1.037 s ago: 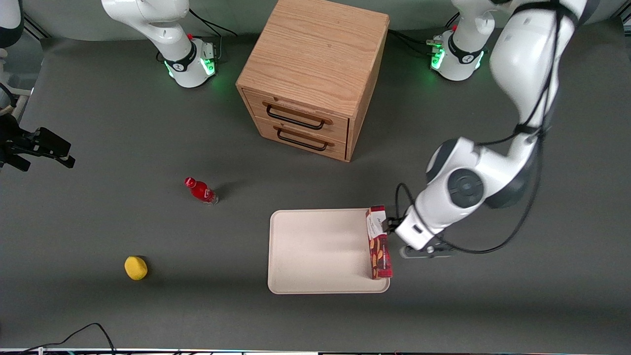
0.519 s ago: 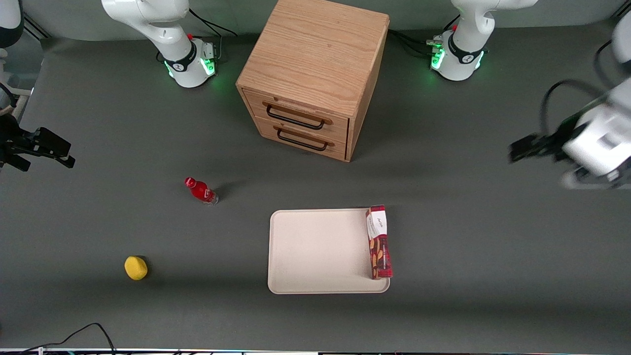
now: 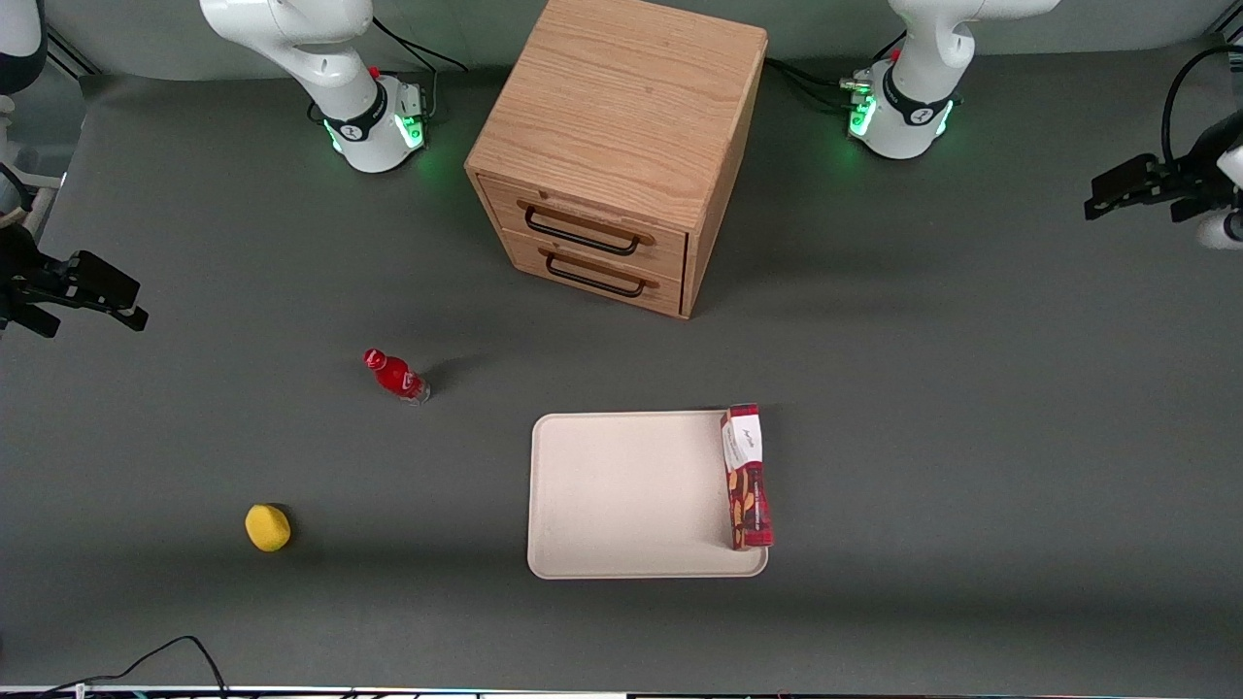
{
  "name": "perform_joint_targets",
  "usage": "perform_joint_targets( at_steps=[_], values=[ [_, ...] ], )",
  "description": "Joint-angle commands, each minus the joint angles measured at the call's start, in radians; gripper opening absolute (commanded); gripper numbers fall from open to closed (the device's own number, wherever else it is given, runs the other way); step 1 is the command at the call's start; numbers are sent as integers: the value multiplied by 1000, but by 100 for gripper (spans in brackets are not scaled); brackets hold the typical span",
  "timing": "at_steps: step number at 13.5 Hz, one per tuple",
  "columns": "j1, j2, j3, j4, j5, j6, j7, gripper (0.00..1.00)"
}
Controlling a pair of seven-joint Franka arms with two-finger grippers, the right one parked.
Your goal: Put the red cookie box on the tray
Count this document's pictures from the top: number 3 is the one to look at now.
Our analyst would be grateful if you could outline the black cables at left arm base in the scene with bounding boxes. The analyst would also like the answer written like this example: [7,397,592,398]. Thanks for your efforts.
[765,29,909,116]

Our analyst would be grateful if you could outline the black cable at table edge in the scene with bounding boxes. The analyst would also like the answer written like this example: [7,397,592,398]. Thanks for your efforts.
[34,635,231,699]

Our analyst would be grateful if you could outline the wooden drawer with black handle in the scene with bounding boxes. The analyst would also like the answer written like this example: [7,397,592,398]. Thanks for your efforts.
[501,229,686,317]
[478,175,690,284]

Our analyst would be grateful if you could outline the red plastic drink bottle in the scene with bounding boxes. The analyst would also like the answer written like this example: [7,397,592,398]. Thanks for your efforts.
[362,348,431,406]

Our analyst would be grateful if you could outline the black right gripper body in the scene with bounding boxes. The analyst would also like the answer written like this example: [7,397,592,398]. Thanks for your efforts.
[0,223,77,341]

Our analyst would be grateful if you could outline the black cable loop on left gripper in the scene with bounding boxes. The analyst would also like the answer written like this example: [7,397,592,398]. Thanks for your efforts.
[1159,43,1243,168]

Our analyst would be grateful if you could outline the yellow lemon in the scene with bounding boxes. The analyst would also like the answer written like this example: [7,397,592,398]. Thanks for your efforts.
[244,503,292,553]

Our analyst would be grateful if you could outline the wooden two-drawer cabinet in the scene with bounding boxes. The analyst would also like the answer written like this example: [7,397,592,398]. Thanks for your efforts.
[464,0,770,320]

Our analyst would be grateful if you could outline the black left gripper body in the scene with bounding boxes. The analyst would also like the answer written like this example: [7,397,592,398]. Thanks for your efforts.
[1158,115,1243,226]

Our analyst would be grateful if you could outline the red tartan shortbread cookie box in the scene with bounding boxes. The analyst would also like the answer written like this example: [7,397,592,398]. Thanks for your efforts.
[720,403,776,552]

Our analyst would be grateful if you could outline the black cables at right arm base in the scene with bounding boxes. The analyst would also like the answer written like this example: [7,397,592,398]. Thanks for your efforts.
[369,15,470,122]

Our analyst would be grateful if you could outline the black cables at arm base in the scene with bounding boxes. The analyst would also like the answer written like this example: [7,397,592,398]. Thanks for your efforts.
[765,29,909,116]
[369,15,470,122]

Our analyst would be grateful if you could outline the beige rectangular tray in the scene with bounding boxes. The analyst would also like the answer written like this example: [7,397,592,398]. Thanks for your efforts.
[526,410,770,581]

